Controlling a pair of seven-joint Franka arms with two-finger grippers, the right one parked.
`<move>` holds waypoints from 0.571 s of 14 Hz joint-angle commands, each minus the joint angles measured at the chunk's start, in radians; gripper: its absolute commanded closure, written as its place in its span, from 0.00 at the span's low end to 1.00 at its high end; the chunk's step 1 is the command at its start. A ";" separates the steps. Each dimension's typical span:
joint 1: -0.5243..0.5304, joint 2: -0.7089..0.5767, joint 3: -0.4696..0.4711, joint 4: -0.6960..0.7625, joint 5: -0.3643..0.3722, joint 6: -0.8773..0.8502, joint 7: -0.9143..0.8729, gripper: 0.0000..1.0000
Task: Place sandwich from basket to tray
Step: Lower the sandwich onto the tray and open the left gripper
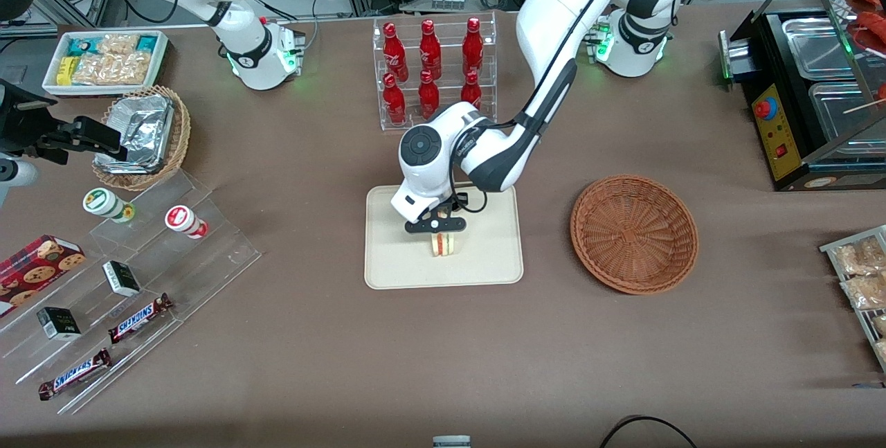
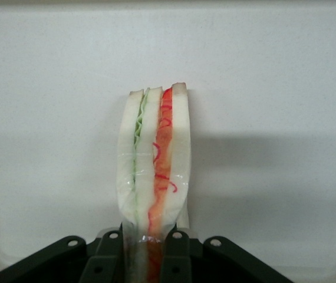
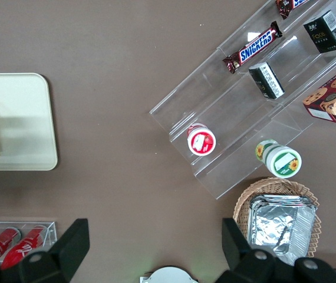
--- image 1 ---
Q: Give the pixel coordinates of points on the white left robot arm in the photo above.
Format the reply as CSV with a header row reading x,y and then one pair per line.
x,y
554,19

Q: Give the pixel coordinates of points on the yellow snack pack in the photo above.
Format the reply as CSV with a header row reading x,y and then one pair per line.
x,y
65,70

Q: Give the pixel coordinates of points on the light wicker basket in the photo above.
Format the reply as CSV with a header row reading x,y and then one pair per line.
x,y
181,129

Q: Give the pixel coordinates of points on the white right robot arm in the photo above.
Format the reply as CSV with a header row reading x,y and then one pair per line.
x,y
242,53

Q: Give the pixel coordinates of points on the silver foil container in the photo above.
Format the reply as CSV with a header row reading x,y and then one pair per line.
x,y
142,133

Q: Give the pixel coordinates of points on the white snack bin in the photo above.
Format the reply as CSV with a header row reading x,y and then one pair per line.
x,y
52,84

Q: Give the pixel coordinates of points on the clear acrylic stepped stand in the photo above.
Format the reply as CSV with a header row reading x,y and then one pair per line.
x,y
208,261

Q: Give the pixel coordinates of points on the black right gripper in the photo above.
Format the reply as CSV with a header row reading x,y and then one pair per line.
x,y
21,121

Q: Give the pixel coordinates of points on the red cookie box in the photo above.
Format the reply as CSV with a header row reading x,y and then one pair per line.
x,y
34,269

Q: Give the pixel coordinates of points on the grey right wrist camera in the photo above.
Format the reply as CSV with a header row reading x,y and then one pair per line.
x,y
17,172

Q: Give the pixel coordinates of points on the red knob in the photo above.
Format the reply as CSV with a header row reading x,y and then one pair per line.
x,y
763,109

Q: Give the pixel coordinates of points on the clear acrylic bottle rack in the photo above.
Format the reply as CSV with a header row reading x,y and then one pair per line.
x,y
387,122

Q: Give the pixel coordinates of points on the grey box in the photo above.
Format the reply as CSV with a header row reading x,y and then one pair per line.
x,y
451,442

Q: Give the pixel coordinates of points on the small black carton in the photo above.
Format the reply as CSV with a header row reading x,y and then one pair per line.
x,y
121,278
59,323

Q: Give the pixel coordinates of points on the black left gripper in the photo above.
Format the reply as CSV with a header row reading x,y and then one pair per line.
x,y
457,204

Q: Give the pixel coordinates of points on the red cola bottle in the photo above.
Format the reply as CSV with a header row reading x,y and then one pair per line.
x,y
394,103
430,50
473,46
471,91
394,53
428,96

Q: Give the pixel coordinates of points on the snickers bar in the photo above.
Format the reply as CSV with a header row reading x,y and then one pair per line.
x,y
138,318
75,374

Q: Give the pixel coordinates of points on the clear cracker bag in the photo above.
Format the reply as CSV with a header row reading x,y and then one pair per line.
x,y
90,68
116,44
129,67

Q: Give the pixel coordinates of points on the brown wicker basket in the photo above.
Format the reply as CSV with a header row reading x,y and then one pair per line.
x,y
633,233

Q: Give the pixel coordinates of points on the cream plastic tray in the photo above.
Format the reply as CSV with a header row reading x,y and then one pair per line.
x,y
484,254

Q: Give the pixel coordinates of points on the triangular sandwich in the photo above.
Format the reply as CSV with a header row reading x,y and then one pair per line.
x,y
444,245

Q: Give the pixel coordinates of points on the green lid yogurt cup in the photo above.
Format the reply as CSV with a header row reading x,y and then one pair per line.
x,y
104,203

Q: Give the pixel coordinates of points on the steel pan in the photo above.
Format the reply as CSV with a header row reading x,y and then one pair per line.
x,y
837,115
813,50

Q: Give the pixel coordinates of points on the teal snack pack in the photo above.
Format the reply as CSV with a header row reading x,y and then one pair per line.
x,y
147,43
79,46

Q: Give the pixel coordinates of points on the red lid yogurt cup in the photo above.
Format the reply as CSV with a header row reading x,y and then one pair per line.
x,y
183,219

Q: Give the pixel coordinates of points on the clear fried snack bag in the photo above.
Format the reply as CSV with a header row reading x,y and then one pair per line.
x,y
858,257
880,325
865,292

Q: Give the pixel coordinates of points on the black food warmer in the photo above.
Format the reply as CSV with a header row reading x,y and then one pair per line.
x,y
779,165

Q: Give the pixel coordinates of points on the white power strip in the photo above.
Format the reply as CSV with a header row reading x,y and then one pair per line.
x,y
447,0

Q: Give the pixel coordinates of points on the tray of packaged snacks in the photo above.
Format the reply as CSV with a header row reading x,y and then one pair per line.
x,y
830,248

